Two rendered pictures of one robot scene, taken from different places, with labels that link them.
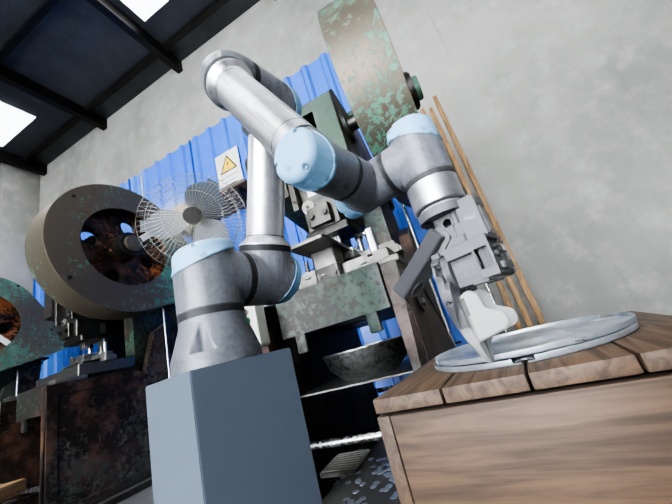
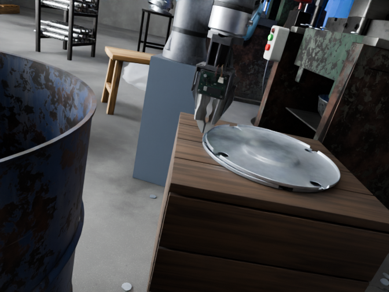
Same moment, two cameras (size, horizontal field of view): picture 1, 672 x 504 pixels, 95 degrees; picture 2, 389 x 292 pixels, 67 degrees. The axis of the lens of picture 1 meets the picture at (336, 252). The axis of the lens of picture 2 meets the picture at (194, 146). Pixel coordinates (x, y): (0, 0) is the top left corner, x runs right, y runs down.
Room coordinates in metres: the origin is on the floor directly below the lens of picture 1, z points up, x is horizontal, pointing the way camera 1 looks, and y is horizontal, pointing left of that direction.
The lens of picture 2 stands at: (0.08, -0.68, 0.59)
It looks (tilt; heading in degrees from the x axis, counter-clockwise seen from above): 23 degrees down; 57
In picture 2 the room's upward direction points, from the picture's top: 13 degrees clockwise
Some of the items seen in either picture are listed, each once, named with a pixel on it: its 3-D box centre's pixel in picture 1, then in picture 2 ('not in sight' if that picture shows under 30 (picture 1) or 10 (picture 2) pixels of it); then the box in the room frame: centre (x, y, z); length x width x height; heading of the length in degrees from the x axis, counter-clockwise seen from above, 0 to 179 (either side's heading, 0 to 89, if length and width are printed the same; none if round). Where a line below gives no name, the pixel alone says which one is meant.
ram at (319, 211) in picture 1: (320, 198); not in sight; (1.19, 0.00, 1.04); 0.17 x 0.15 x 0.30; 160
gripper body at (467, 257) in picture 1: (462, 246); (218, 65); (0.42, -0.17, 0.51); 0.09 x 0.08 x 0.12; 48
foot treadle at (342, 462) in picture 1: (376, 437); not in sight; (1.10, 0.03, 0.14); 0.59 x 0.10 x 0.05; 160
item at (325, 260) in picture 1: (325, 263); (358, 13); (1.07, 0.05, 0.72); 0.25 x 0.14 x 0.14; 160
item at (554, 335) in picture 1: (522, 339); (270, 151); (0.55, -0.26, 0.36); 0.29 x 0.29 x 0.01
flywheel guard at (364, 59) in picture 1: (382, 123); not in sight; (1.21, -0.36, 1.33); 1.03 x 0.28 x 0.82; 160
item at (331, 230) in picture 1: (335, 237); not in sight; (1.23, -0.01, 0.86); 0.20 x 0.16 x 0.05; 70
